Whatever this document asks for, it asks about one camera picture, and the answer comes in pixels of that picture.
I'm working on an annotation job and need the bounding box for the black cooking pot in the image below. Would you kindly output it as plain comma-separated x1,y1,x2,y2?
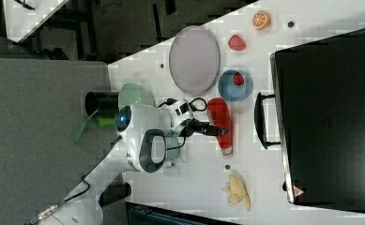
84,91,119,115

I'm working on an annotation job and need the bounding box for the plush strawberry in bowl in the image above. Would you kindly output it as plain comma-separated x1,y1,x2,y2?
234,72,245,86

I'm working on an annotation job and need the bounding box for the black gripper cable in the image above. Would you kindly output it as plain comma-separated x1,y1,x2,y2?
156,97,208,113

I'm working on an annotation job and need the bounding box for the green slotted spatula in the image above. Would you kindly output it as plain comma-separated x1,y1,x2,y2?
70,110,116,142

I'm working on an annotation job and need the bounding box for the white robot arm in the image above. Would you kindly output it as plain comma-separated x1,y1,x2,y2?
24,98,231,225

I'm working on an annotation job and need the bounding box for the green oval colander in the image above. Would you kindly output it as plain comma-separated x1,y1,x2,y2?
118,83,155,109

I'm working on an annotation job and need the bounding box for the red plush ketchup bottle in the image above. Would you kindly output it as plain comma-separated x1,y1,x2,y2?
207,97,233,158

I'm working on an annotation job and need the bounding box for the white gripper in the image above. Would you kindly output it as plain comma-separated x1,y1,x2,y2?
167,99,229,137

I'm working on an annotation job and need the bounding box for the blue bowl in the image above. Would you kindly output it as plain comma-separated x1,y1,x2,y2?
218,69,253,102

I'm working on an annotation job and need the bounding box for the plush orange slice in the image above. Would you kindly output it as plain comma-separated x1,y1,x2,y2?
251,11,271,30

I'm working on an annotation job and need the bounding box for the plush strawberry on table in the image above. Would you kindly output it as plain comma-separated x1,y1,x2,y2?
228,35,246,52

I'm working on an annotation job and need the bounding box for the plush peeled banana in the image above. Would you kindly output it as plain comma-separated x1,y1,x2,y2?
222,173,251,211

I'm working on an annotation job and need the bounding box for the round grey plate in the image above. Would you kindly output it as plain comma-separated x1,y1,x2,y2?
169,26,220,96

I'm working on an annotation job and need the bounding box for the silver toaster oven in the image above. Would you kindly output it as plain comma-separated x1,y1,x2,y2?
269,28,365,213

